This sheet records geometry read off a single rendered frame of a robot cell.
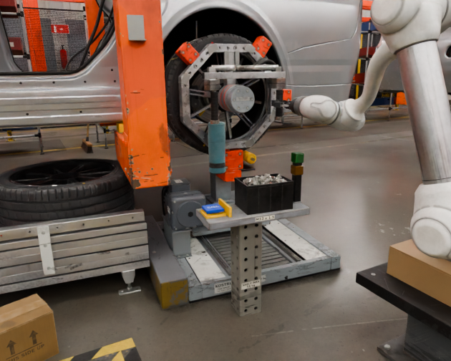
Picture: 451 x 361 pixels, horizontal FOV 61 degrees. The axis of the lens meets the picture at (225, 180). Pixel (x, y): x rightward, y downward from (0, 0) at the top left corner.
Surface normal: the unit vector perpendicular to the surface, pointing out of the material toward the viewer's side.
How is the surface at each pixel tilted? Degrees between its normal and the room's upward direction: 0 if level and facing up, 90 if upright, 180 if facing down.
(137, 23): 90
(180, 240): 90
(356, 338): 0
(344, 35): 90
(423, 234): 96
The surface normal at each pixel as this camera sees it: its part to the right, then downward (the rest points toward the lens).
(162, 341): -0.01, -0.96
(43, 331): 0.70, 0.18
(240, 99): 0.36, 0.25
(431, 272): -0.89, 0.14
